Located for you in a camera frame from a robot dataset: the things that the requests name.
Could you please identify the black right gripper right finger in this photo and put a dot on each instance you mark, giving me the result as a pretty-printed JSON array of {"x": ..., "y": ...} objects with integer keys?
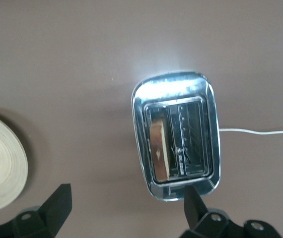
[{"x": 201, "y": 220}]

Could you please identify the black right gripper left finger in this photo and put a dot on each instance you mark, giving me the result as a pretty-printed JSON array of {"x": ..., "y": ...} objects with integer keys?
[{"x": 52, "y": 213}]

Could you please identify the round wooden plate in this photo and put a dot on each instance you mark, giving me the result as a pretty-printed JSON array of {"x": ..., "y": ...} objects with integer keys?
[{"x": 0, "y": 161}]

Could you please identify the bread slice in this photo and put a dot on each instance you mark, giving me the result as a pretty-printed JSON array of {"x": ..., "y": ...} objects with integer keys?
[{"x": 159, "y": 148}]

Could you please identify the silver two-slot toaster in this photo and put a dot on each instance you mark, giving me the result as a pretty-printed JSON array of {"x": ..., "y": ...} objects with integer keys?
[{"x": 176, "y": 91}]

